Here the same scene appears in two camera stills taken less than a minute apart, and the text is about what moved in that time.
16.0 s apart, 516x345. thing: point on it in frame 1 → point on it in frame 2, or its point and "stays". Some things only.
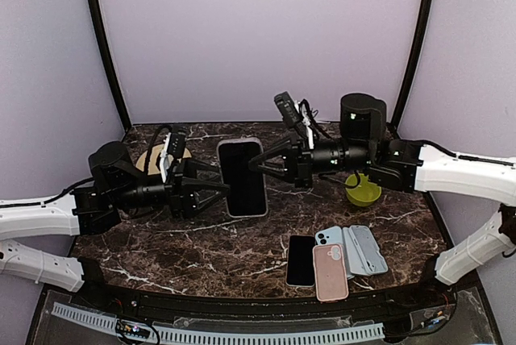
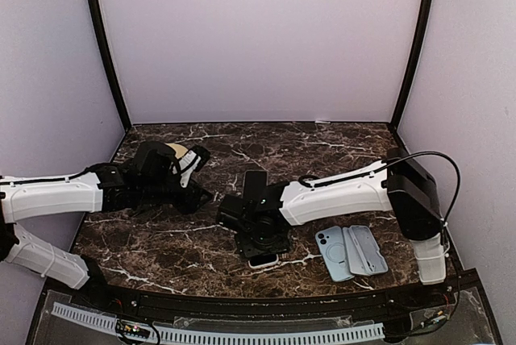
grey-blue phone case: [362, 255] stays
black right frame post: [428, 2] stays
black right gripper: [301, 172] → [281, 242]
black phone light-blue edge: [300, 261] → [260, 261]
